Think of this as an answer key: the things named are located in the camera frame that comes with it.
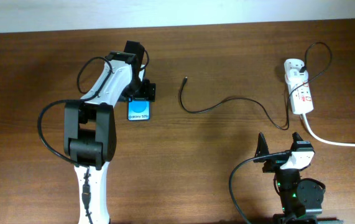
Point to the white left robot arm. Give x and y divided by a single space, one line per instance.
90 131

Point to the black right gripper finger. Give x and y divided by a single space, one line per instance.
296 145
262 147

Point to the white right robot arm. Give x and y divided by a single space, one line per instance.
300 198

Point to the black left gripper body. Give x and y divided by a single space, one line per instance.
138 89

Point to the white charger adapter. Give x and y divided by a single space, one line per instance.
294 76

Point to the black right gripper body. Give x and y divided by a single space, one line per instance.
274 164

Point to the blue Galaxy smartphone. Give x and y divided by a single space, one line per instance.
138 111

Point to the white power strip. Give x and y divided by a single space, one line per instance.
300 96

